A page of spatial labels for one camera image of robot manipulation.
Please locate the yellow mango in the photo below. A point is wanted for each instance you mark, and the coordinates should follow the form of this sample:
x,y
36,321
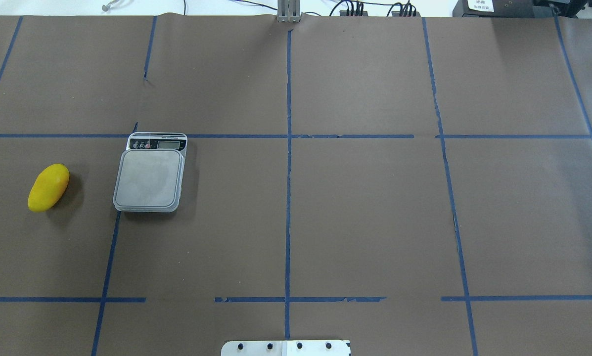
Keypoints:
x,y
48,188

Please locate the brown paper table cover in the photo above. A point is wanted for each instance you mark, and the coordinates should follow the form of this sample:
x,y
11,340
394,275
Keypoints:
x,y
416,186

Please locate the silver digital kitchen scale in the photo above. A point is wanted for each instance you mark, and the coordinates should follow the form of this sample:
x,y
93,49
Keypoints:
x,y
150,173

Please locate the upper orange black connector module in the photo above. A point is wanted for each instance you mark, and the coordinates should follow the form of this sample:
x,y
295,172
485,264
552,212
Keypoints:
x,y
354,8

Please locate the black box with label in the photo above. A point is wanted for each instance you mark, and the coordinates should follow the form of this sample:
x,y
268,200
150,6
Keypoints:
x,y
500,9

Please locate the aluminium frame post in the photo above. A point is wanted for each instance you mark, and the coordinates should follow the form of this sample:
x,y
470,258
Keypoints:
x,y
288,11

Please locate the white camera pillar with base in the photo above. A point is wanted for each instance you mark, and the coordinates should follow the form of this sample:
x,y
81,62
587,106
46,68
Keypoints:
x,y
287,348

